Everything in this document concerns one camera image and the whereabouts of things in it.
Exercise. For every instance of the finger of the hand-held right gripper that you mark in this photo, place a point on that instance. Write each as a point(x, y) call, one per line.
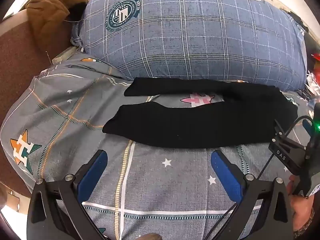
point(307, 127)
point(285, 138)

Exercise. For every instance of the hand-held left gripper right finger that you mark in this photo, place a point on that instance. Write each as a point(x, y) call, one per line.
point(225, 175)

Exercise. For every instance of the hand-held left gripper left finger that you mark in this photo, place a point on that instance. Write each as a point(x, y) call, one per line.
point(93, 172)

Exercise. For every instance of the black pants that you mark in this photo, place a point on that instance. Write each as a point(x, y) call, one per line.
point(200, 125)

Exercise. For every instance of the person's right forearm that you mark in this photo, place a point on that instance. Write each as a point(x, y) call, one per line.
point(305, 226)

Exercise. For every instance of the person's right hand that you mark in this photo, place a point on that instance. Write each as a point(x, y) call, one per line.
point(301, 212)

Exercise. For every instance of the pile of plastic bags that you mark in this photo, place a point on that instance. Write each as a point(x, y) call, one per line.
point(313, 85)

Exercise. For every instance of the grey star print bed sheet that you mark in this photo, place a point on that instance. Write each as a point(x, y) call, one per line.
point(155, 192)

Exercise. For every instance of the black bag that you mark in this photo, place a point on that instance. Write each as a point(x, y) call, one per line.
point(298, 21)

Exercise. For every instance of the brown headboard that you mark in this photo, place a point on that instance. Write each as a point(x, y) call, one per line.
point(22, 62)

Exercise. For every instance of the blue plaid pillow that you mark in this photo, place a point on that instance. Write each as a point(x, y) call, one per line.
point(195, 35)

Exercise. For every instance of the brown jacket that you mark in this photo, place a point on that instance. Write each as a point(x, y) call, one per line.
point(50, 15)

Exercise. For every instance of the wooden bed frame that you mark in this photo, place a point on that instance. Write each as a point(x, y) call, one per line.
point(63, 55)

